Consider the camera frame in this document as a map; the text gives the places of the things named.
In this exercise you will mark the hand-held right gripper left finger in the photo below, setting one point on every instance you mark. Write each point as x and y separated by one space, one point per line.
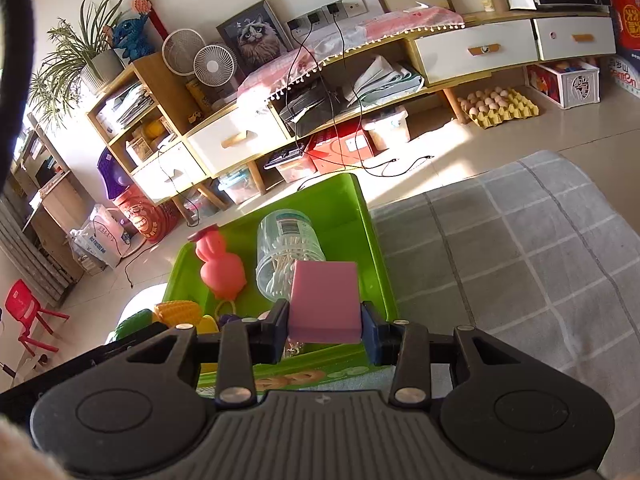
279 332

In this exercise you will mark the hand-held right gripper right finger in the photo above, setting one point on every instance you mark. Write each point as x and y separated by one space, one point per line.
371 335

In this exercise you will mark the purple toy grapes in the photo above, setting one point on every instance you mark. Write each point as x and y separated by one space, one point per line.
231 318

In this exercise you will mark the pink sponge block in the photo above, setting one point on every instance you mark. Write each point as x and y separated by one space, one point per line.
325 305

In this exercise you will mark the clear cotton swab jar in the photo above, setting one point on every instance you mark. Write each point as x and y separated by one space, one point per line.
285 250

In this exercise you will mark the pink toy cup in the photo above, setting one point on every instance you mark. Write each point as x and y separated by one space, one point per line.
220 270

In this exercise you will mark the green plastic box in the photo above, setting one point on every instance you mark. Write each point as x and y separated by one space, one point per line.
360 240

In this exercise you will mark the toy corn cob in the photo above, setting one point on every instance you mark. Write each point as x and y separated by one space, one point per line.
177 311

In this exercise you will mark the red plastic chair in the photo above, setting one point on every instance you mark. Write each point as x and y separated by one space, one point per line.
20 297

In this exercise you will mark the grey radiator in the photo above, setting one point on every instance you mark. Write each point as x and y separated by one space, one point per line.
30 255

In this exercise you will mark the white plastic bag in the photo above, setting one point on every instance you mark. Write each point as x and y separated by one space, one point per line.
100 237

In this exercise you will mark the grey checked blanket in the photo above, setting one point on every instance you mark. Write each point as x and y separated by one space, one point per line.
500 260

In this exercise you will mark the clear storage box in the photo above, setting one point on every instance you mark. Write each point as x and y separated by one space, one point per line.
240 185

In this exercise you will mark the wooden side desk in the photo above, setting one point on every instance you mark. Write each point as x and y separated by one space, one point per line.
55 210

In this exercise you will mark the black keyboard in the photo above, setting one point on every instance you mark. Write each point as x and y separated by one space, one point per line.
284 159

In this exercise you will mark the red printed bucket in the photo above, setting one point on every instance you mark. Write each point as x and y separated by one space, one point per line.
145 215

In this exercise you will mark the red storage box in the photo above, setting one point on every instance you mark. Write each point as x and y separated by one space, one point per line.
330 152

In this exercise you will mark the white cabinet drawer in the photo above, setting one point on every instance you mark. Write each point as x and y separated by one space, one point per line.
475 52
575 37
167 172
235 140

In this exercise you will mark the black bag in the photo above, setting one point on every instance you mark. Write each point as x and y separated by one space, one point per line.
312 107

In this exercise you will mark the folded pale cloths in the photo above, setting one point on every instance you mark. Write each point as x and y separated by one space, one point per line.
385 80

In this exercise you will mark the yellow egg tray with eggs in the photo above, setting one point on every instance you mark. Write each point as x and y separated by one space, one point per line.
500 107

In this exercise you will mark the pink tasselled runner cloth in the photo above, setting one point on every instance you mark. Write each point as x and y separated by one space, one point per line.
310 65

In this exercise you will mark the white desk fan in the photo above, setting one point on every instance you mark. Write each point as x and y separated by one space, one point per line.
215 67

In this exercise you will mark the framed cat picture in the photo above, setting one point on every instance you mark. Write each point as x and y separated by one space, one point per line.
255 40

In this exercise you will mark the white round fan guard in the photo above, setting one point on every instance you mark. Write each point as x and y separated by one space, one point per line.
182 52

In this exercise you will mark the wooden tv cabinet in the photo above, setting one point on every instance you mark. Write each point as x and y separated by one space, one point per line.
150 65

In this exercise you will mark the potted green plant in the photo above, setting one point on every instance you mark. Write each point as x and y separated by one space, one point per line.
100 67

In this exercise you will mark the white crate with toys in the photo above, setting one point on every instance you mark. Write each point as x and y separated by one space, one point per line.
565 85

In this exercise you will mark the blue plush toy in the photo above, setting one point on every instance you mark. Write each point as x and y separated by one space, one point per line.
132 35

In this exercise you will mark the blue white printed carton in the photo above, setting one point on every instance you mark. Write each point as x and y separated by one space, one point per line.
625 77

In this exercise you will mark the red printed box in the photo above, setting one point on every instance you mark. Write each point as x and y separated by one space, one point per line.
627 20

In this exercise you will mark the white wall socket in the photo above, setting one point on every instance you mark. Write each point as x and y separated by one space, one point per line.
314 19
335 11
356 5
296 26

